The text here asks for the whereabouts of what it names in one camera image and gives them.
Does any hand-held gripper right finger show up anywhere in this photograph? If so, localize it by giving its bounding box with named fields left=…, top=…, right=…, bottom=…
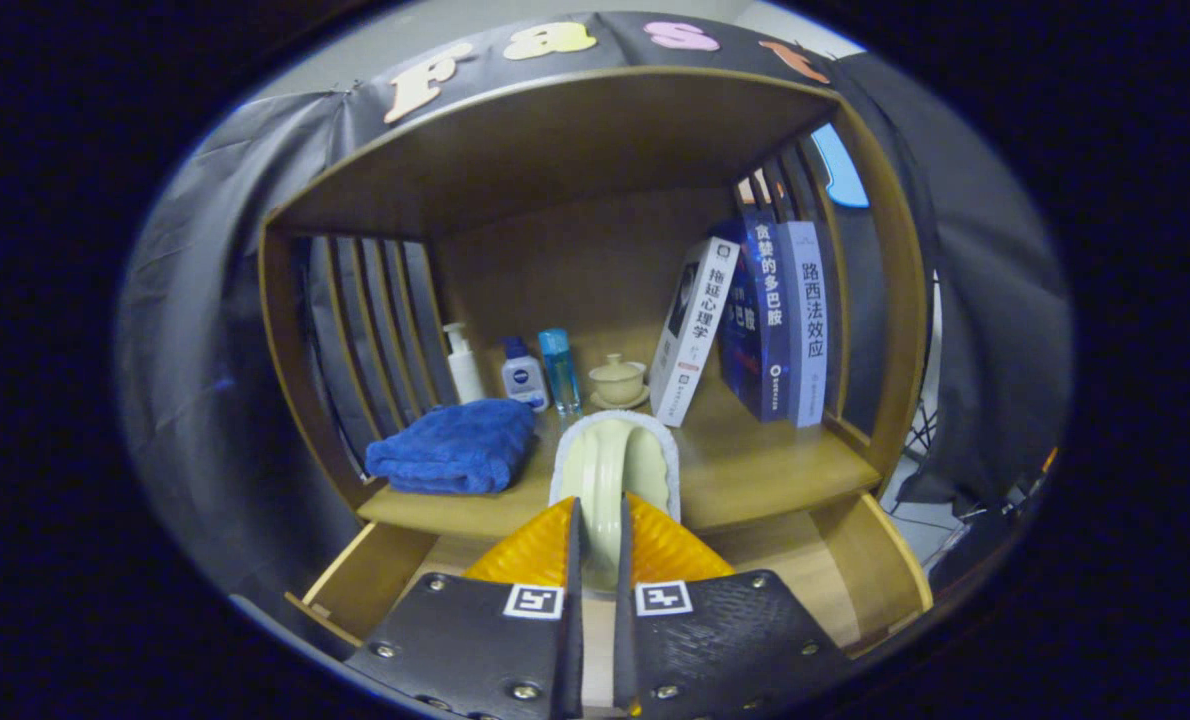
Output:
left=612, top=492, right=853, bottom=719

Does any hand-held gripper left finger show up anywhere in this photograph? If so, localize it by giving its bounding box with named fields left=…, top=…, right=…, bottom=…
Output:
left=343, top=497, right=586, bottom=720

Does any pale green slipper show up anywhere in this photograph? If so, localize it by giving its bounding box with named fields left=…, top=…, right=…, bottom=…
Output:
left=549, top=410, right=682, bottom=591

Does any wooden drawer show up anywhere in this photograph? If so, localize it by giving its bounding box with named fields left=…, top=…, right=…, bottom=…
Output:
left=285, top=492, right=934, bottom=661

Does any wooden cabinet countertop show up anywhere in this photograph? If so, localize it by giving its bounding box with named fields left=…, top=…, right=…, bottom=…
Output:
left=357, top=375, right=884, bottom=541

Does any wooden cabinet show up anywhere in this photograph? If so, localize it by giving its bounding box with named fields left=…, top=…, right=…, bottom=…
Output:
left=258, top=65, right=931, bottom=536

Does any folded blue towel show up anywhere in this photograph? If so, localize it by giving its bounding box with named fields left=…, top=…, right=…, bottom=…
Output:
left=365, top=398, right=538, bottom=495

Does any beige lidded teacup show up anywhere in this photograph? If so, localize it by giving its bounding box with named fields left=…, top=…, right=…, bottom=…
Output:
left=588, top=353, right=650, bottom=411

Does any white bottle blue cap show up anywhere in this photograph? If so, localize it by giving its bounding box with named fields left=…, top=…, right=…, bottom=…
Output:
left=501, top=336, right=550, bottom=413

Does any clear blue bottle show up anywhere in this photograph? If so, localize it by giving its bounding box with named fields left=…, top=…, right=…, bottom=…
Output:
left=538, top=328, right=583, bottom=417

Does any white pump bottle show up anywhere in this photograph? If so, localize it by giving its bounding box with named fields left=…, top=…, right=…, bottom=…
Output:
left=442, top=322, right=486, bottom=405

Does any white book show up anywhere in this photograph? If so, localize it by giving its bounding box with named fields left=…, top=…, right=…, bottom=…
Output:
left=648, top=236, right=742, bottom=429

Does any black light stand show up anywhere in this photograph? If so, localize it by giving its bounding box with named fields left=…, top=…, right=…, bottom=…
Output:
left=900, top=395, right=946, bottom=466

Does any dark blue book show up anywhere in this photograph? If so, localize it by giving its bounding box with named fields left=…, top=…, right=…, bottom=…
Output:
left=717, top=207, right=794, bottom=423

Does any light blue book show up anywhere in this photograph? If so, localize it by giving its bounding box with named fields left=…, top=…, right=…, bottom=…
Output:
left=781, top=220, right=830, bottom=429

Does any black equipment box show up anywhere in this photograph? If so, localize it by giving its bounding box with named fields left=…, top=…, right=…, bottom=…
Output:
left=930, top=490, right=1041, bottom=596

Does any black backdrop cloth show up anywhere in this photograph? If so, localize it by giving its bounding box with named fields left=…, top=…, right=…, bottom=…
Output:
left=115, top=12, right=1074, bottom=641

